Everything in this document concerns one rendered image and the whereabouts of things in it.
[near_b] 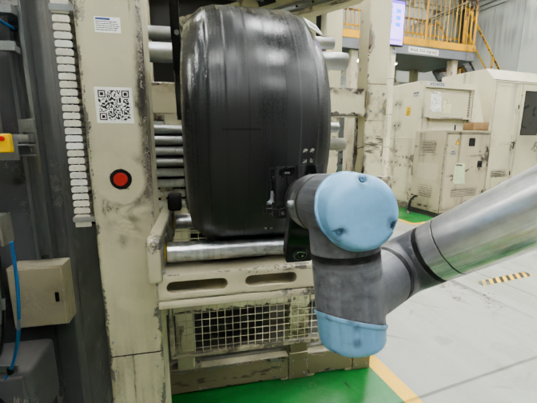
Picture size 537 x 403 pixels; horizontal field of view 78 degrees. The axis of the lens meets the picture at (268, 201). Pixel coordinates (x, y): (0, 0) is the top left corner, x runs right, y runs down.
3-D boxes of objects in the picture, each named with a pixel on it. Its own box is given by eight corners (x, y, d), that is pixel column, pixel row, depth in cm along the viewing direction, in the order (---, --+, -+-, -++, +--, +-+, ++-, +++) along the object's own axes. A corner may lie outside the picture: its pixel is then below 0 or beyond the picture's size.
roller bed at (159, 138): (130, 212, 113) (123, 122, 108) (137, 203, 128) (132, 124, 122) (189, 209, 117) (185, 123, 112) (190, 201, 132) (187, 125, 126)
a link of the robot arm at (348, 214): (331, 268, 30) (323, 173, 29) (296, 244, 41) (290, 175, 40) (408, 255, 31) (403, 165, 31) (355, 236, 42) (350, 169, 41)
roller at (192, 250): (161, 242, 72) (163, 242, 76) (161, 264, 71) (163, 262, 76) (313, 233, 79) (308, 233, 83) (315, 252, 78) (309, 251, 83)
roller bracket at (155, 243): (148, 285, 68) (145, 240, 67) (166, 232, 107) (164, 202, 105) (165, 284, 69) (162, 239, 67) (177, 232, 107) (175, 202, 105)
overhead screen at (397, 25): (364, 41, 415) (367, -6, 404) (362, 43, 419) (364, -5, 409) (403, 46, 435) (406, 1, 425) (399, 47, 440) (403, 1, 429)
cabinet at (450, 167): (438, 219, 472) (447, 129, 448) (408, 211, 526) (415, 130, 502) (483, 214, 503) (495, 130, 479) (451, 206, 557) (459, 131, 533)
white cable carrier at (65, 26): (75, 227, 75) (49, -4, 66) (82, 221, 80) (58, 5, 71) (96, 226, 76) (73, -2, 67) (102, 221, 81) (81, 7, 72)
